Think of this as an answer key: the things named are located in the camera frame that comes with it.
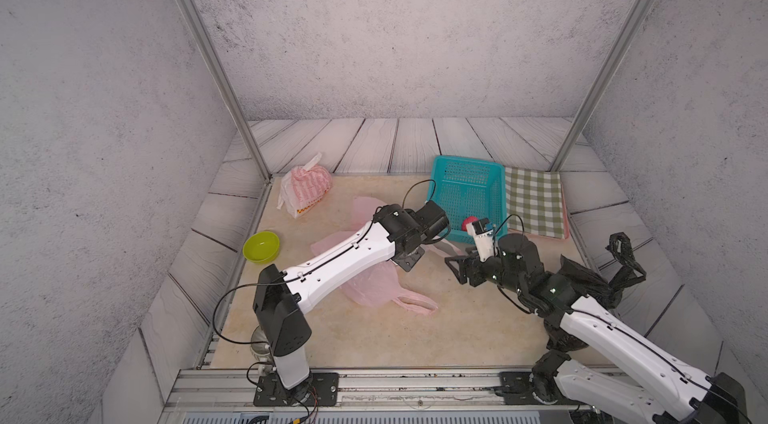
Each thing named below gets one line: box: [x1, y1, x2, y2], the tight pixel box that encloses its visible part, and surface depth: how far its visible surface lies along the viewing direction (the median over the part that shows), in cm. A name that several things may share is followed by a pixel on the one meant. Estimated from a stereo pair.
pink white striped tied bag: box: [276, 152, 333, 219], surface depth 109 cm
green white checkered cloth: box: [505, 166, 565, 239], surface depth 113 cm
